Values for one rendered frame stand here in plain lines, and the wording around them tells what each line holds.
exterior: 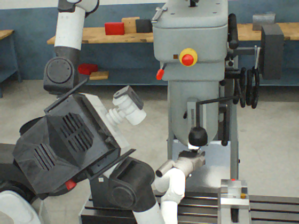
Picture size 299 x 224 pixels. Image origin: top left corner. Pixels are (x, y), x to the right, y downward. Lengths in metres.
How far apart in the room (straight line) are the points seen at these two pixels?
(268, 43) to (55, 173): 1.06
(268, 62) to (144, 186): 0.84
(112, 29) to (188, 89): 4.01
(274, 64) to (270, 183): 2.09
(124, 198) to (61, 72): 0.45
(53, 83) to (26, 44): 5.42
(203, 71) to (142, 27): 4.01
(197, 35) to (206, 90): 0.29
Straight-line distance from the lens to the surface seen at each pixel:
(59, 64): 1.29
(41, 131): 1.21
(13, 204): 1.40
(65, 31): 1.35
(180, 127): 1.60
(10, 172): 1.36
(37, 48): 6.63
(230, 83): 2.00
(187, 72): 1.46
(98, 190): 1.92
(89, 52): 6.30
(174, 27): 1.32
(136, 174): 1.27
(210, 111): 1.56
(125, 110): 1.29
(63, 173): 1.20
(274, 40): 1.77
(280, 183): 3.76
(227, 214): 1.78
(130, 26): 5.49
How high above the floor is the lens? 2.16
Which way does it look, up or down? 25 degrees down
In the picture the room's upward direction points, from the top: 4 degrees counter-clockwise
